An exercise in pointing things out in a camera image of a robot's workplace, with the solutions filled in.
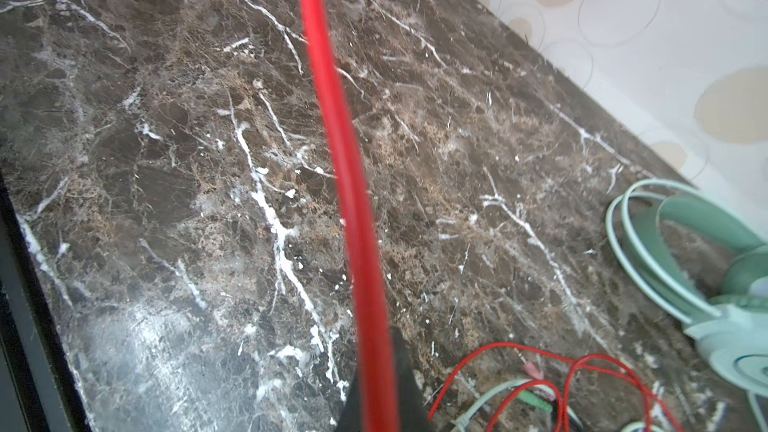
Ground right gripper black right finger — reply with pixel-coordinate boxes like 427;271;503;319
392;327;431;432

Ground mint green headphones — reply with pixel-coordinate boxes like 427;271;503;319
605;179;767;430

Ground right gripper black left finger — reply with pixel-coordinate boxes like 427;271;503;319
334;373;363;432

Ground red headphone cable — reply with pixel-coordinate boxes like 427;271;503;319
296;0;685;432

